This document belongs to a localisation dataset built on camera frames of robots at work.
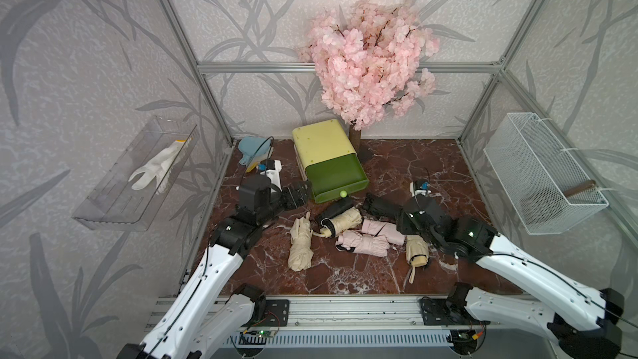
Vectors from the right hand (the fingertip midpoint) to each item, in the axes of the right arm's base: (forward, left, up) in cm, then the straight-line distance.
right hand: (399, 213), depth 74 cm
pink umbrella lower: (-4, +11, -15) cm, 18 cm away
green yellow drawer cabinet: (+19, +21, +2) cm, 29 cm away
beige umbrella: (-7, +30, -14) cm, 34 cm away
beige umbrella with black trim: (+3, +19, -14) cm, 24 cm away
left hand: (+5, +28, +7) cm, 30 cm away
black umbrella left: (+11, +19, -16) cm, 27 cm away
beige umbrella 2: (-7, -7, -14) cm, 17 cm away
